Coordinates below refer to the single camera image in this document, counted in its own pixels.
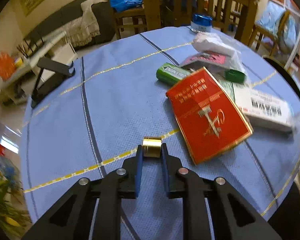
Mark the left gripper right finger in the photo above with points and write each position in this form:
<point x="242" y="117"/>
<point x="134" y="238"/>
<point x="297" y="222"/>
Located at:
<point x="212" y="209"/>

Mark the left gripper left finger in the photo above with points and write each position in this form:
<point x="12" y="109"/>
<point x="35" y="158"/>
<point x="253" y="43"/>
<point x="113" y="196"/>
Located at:
<point x="91" y="209"/>

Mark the small gold cylinder cap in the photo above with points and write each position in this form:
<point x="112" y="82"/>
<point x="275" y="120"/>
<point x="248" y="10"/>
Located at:
<point x="151" y="147"/>

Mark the green potted plant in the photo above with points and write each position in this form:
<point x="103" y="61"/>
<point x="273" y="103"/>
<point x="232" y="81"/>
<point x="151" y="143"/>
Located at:
<point x="14" y="218"/>

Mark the blue checked tablecloth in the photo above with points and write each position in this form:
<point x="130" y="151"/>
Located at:
<point x="94" y="120"/>

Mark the red cigarette box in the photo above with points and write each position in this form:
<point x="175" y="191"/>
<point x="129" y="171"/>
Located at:
<point x="209" y="120"/>

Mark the white green medicine box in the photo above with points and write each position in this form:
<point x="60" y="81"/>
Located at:
<point x="262" y="110"/>

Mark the white coffee table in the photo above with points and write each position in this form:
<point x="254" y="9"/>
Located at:
<point x="19" y="86"/>

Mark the green bottle cap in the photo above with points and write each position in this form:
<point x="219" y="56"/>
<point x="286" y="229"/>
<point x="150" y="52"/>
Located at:
<point x="235" y="76"/>

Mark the black phone stand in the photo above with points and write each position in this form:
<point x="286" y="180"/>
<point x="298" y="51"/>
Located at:
<point x="61" y="72"/>

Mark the green gum pack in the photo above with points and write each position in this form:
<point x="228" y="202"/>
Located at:
<point x="171" y="74"/>

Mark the pink patterned packet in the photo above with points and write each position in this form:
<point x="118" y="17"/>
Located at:
<point x="207" y="59"/>

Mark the orange plastic bag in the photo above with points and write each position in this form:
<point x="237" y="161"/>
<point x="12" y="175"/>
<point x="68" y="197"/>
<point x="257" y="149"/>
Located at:
<point x="7" y="66"/>

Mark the white plastic bag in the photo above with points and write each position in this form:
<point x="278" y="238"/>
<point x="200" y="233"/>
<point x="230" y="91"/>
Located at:
<point x="222" y="51"/>

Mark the right side wooden chair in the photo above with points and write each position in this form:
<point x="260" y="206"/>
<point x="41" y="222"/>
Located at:
<point x="271" y="24"/>

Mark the wooden chair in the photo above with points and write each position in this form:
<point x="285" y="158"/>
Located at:
<point x="271" y="24"/>
<point x="182" y="11"/>
<point x="131" y="18"/>

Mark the blue lidded jar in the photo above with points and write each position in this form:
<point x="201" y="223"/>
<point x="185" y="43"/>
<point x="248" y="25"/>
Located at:
<point x="201" y="23"/>

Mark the dark sofa with lace cover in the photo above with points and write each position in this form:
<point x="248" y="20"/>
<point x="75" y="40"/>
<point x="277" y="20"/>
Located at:
<point x="85" y="22"/>

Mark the far wooden chair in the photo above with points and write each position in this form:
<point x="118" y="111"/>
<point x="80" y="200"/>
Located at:
<point x="131" y="18"/>

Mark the wooden dining table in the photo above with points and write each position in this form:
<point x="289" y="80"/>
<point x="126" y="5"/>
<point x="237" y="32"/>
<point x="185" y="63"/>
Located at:
<point x="245" y="7"/>

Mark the near wooden chair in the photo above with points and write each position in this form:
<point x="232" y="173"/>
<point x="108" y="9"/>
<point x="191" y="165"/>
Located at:
<point x="182" y="11"/>

